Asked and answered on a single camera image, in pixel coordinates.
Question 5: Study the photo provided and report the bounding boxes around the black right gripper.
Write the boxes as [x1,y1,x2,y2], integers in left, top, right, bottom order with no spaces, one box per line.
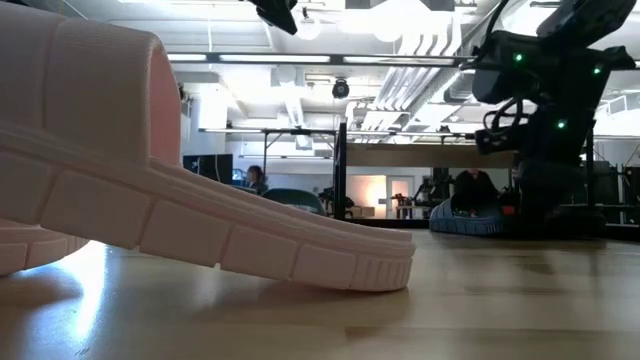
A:
[474,103,602,232]

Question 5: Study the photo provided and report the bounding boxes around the dark blue rubber slide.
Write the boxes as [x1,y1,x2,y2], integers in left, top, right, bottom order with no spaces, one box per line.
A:
[428,168,507,237]

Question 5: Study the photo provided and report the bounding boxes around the green rubber slide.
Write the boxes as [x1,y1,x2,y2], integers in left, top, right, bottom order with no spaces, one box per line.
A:
[261,187,329,218]

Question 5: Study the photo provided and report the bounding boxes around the pink rubber slide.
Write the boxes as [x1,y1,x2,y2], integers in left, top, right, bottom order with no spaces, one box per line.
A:
[0,218,92,278]
[0,0,417,293]

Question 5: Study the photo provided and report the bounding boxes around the overhead light bar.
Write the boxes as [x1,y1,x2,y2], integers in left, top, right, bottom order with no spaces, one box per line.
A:
[167,49,640,69]

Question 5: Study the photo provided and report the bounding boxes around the dark workstation rack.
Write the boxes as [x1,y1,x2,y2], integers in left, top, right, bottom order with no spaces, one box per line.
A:
[597,159,640,226]

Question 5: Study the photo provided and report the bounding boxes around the white door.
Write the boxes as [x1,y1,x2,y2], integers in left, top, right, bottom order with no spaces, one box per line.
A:
[387,174,416,209]

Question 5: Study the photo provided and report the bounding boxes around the person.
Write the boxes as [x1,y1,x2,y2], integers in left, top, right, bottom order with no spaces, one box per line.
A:
[245,164,270,196]

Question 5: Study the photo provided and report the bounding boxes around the black monitor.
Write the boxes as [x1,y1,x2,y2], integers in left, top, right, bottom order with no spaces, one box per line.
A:
[182,153,235,187]

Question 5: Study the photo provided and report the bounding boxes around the white ring lamp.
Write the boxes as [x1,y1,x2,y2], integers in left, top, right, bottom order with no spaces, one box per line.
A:
[294,14,323,42]

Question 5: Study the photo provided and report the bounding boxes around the black aluminium rig frame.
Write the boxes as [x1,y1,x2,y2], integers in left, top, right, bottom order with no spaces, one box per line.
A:
[344,217,640,241]

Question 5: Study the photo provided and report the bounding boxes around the wooden shelf with black frame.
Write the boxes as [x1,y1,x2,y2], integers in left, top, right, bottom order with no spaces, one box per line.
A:
[333,121,599,236]

